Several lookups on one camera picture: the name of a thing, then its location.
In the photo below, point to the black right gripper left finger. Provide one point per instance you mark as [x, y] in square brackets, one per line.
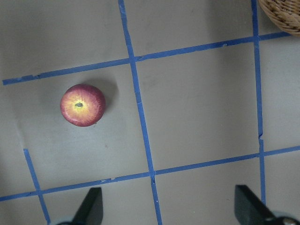
[90, 211]

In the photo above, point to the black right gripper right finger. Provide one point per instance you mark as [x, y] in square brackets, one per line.
[249, 209]

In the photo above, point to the woven wicker basket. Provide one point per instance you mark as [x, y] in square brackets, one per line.
[285, 14]

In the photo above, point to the red apple yellow top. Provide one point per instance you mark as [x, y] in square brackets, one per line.
[83, 105]

